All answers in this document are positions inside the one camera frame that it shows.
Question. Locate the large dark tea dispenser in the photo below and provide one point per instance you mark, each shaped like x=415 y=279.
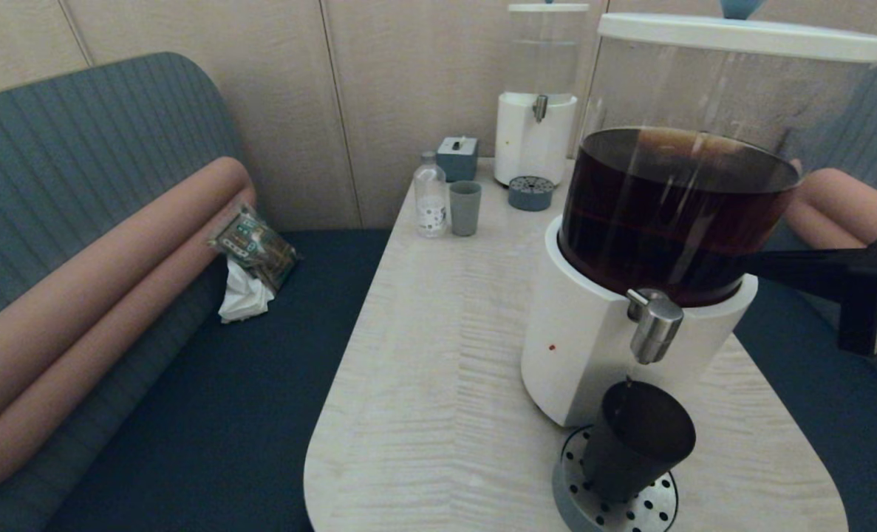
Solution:
x=593 y=347

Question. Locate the black tapered cup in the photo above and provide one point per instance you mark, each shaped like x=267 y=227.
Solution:
x=634 y=443

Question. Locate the grey-blue cup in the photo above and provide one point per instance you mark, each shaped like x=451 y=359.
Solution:
x=465 y=210

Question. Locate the pink right bolster cushion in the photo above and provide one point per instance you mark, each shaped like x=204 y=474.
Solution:
x=844 y=207

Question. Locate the pink bolster cushion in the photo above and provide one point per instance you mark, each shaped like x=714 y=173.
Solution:
x=113 y=273
x=844 y=207

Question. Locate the teal right bench sofa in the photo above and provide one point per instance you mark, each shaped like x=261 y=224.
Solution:
x=800 y=414

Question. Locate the teal bench sofa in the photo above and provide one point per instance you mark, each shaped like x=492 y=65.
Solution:
x=800 y=414
x=76 y=148

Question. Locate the small blue-grey perforated drip tray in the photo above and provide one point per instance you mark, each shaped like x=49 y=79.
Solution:
x=531 y=196

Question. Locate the small clear water dispenser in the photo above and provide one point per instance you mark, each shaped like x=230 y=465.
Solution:
x=530 y=140

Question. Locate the large blue-grey perforated drip tray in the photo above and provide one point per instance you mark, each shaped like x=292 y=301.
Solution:
x=575 y=502

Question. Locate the blue-grey tissue box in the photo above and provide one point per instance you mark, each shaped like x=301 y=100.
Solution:
x=456 y=159

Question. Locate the clear plastic bottle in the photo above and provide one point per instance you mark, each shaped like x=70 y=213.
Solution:
x=431 y=207

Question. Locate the green snack packet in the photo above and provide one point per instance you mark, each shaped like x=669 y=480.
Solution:
x=253 y=247

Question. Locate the crumpled white tissue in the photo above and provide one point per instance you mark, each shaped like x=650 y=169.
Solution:
x=243 y=299

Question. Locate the pink left bolster cushion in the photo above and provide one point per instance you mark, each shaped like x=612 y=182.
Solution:
x=113 y=273

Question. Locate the teal left bench sofa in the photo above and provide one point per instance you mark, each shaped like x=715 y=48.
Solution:
x=76 y=148

